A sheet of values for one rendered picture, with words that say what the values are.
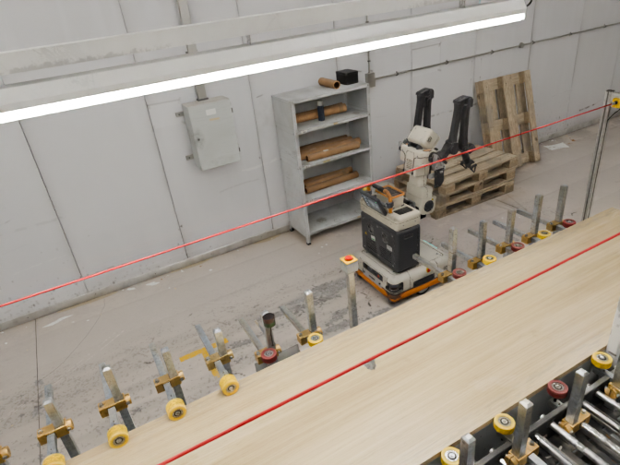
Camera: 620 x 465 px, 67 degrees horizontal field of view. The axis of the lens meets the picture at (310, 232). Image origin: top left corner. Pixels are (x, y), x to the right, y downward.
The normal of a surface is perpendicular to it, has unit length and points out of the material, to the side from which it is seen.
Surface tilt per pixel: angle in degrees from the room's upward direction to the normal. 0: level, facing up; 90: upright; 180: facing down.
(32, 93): 61
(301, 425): 0
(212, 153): 90
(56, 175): 90
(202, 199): 90
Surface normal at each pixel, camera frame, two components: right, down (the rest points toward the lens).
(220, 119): 0.48, 0.37
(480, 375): -0.11, -0.87
